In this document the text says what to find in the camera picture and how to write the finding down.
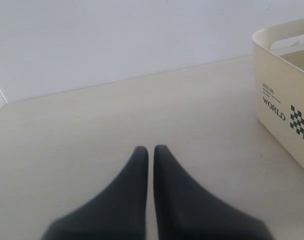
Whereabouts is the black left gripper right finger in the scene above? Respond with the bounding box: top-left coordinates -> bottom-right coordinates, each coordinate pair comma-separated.
153,145 -> 274,240

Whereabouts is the cream plastic bin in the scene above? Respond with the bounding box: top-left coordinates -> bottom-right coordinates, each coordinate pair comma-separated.
252,18 -> 304,169

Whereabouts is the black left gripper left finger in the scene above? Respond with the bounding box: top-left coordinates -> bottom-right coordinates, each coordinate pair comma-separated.
42,146 -> 149,240

